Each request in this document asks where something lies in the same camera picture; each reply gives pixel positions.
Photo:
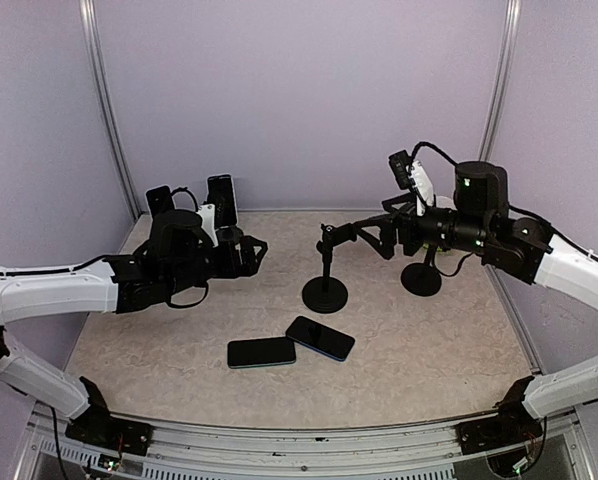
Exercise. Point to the phone with dark-blue case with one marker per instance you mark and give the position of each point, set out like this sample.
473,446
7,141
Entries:
320,338

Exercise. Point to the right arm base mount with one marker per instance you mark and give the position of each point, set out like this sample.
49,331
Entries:
494,432

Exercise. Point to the aluminium frame post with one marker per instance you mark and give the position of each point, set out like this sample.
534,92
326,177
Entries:
97,65
502,76

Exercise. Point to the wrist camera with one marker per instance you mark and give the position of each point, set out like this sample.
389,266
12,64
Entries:
207,212
410,175

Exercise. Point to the phone with teal case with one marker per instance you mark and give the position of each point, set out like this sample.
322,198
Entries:
260,352

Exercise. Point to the front aluminium rail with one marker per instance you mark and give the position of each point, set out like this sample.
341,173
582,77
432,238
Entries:
176,450

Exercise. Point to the folding phone stand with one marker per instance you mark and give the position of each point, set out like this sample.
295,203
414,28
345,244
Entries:
229,234

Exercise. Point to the left aluminium frame post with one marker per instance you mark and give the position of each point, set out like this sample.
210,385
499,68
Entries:
97,65

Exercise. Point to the black clamp phone stand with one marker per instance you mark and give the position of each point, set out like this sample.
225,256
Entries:
325,294

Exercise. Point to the black clamp stand right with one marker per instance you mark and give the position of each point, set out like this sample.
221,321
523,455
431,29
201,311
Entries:
422,278

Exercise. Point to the phone with light-blue case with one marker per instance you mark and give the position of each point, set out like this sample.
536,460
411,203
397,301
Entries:
222,195

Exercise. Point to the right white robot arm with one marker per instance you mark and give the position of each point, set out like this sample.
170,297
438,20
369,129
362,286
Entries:
527,248

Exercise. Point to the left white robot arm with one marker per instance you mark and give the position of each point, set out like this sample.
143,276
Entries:
183,250

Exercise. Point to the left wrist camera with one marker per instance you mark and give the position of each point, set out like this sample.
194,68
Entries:
207,212

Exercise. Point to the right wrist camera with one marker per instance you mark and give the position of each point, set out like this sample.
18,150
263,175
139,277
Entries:
410,175

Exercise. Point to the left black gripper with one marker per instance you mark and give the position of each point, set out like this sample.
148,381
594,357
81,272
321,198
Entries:
248,265

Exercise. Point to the phone with lilac case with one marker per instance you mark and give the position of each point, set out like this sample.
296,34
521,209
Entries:
160,200

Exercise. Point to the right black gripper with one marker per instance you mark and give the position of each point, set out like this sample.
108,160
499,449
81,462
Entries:
387,247

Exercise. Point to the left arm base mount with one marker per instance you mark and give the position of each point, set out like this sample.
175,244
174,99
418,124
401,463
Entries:
122,436

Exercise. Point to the right aluminium frame post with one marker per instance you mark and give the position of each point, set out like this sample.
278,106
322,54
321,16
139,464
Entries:
502,76

